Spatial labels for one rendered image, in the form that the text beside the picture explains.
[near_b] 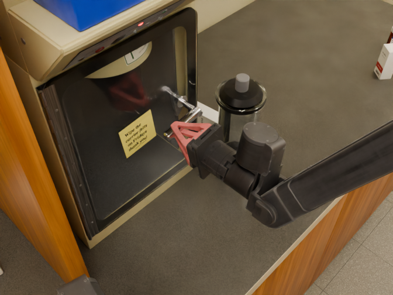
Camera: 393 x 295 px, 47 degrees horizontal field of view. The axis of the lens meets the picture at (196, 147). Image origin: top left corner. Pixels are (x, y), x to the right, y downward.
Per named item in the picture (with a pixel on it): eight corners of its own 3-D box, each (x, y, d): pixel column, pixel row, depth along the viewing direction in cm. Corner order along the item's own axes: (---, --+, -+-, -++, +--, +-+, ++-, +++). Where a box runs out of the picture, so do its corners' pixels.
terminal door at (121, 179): (89, 236, 92) (38, 85, 62) (195, 156, 106) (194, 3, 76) (92, 238, 91) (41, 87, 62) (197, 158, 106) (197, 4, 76)
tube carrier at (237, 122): (206, 149, 113) (207, 83, 97) (245, 138, 115) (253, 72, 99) (223, 181, 106) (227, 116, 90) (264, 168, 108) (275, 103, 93)
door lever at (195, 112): (151, 130, 86) (149, 122, 84) (186, 101, 90) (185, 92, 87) (171, 144, 84) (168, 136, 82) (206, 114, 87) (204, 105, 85)
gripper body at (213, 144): (214, 119, 78) (247, 140, 74) (219, 153, 86) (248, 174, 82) (188, 143, 75) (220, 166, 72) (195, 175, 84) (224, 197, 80)
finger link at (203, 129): (183, 105, 83) (221, 129, 79) (188, 128, 89) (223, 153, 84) (157, 127, 81) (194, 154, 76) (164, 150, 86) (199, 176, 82)
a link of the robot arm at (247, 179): (247, 208, 74) (267, 194, 78) (258, 178, 70) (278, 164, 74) (217, 185, 77) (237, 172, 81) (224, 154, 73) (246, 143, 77)
